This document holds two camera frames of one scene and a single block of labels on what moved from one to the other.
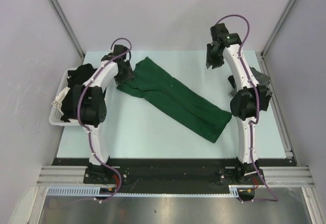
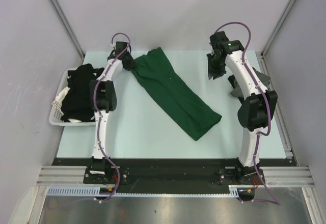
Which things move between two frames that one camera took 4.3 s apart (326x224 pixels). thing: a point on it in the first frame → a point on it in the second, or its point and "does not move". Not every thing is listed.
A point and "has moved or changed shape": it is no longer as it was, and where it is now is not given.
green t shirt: [179, 98] has moved or changed shape
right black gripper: [209, 61] → [212, 72]
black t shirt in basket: [78, 76] does not move
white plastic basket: [56, 113] does not move
